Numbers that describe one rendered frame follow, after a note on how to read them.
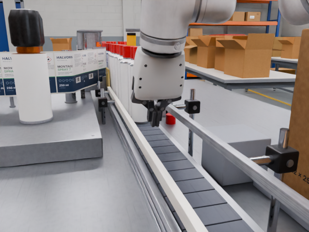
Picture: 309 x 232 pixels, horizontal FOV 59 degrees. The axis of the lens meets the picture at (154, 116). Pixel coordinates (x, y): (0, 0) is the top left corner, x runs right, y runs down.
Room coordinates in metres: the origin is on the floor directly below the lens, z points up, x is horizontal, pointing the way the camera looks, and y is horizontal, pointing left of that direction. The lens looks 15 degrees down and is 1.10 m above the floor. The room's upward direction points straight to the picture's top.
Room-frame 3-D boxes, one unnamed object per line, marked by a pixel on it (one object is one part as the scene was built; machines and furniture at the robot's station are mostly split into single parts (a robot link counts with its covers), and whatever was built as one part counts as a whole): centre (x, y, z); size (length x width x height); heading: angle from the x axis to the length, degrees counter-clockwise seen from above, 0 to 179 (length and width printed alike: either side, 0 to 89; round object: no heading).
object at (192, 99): (0.61, -0.07, 0.91); 0.07 x 0.03 x 0.17; 105
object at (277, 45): (5.67, -2.39, 0.97); 0.52 x 0.36 x 0.37; 102
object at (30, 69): (0.76, 0.34, 1.03); 0.09 x 0.09 x 0.30
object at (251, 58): (2.61, -0.86, 0.97); 0.51 x 0.42 x 0.37; 104
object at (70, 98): (1.00, 0.31, 0.97); 0.05 x 0.05 x 0.19
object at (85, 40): (1.30, 0.29, 1.01); 0.14 x 0.13 x 0.26; 15
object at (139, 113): (0.75, 0.04, 0.98); 0.05 x 0.05 x 0.20
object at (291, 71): (7.31, -3.26, 0.18); 0.64 x 0.52 x 0.37; 102
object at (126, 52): (0.84, 0.08, 0.98); 0.05 x 0.05 x 0.20
